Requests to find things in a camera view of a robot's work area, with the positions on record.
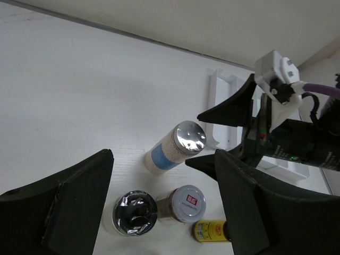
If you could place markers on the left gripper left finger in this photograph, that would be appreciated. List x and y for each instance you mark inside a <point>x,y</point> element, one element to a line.
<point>59,214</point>

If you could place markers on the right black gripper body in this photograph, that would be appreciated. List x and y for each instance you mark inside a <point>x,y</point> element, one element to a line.
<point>294,141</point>

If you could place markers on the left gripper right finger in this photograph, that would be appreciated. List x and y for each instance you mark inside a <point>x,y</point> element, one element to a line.
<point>268,216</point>

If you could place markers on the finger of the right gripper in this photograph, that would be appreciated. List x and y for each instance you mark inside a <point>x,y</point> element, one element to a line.
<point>212,163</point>
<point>234,111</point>

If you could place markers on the blue label silver lid jar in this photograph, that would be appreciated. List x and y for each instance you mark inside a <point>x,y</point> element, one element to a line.
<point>184,141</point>

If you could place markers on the white lid red logo jar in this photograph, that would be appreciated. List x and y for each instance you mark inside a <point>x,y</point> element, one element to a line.
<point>186,204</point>

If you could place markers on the yellow label brown cap bottle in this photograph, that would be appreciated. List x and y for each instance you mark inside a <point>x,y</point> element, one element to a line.
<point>207,231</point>

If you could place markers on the white divided organizer tray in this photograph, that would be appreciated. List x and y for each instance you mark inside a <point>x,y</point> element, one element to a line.
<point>226,137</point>

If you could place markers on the black lid cream jar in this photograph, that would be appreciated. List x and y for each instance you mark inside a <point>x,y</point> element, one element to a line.
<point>132,214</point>

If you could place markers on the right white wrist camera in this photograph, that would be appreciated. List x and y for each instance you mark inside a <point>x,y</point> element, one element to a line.
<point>280,81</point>

